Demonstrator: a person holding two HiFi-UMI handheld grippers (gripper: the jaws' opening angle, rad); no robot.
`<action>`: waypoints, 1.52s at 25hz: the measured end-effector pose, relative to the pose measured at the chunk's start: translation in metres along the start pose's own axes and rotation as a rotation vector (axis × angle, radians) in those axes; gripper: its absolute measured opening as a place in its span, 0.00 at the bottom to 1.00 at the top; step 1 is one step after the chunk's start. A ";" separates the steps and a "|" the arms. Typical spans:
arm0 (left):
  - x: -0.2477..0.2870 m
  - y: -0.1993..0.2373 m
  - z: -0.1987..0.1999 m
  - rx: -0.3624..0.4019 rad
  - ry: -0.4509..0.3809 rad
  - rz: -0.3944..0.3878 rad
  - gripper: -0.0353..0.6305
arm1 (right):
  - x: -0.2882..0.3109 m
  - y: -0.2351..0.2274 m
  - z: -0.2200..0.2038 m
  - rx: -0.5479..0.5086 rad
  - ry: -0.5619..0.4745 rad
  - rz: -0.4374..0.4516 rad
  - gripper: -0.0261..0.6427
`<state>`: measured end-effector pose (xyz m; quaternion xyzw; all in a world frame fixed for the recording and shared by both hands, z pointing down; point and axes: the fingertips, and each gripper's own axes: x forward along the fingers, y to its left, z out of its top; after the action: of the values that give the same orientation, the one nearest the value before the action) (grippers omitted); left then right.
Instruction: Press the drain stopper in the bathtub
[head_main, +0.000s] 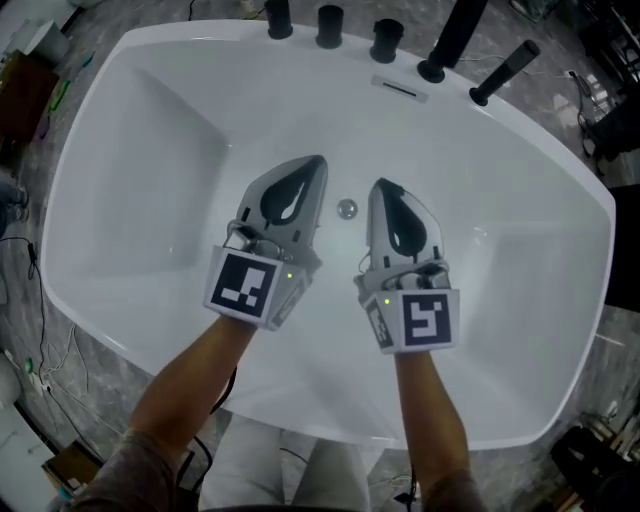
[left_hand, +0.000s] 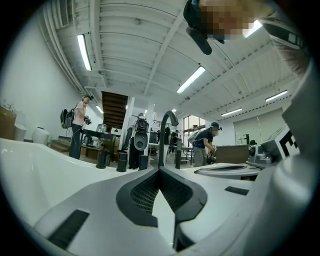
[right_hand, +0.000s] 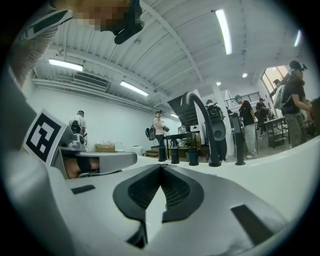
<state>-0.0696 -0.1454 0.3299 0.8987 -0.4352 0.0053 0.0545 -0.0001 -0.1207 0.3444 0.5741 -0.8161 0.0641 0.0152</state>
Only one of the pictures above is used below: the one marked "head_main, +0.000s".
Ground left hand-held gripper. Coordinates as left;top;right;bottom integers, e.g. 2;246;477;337
202;155;330;333

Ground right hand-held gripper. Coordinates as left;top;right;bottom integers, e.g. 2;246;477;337
353;177;462;356

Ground person's right forearm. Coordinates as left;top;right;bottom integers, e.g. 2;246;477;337
393;349;474;502

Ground person's left forearm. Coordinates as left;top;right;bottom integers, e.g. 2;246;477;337
126;313;262;482

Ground white bathtub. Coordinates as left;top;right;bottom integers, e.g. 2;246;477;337
39;19;618;452

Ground chrome overflow slot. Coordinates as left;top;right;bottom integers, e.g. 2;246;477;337
370;74;432;104

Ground black faucet knob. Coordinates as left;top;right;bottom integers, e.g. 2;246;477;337
369;18;405;65
264;0;296;41
315;4;346;50

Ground black hand shower wand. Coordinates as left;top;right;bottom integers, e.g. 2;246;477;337
468;39;542;108

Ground green floor tool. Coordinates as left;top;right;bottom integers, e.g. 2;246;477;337
49;79;72;110

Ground person's light grey trousers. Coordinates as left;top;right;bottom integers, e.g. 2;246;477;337
199;414;387;512

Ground white cylindrical bin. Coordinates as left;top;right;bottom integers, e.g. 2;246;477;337
21;19;72;67

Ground white power strip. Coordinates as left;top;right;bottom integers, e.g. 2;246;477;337
29;371;55;397

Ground person's brown printed shirt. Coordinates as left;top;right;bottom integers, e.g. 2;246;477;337
64;426;502;512

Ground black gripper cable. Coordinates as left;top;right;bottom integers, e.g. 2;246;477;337
173;366;239;502

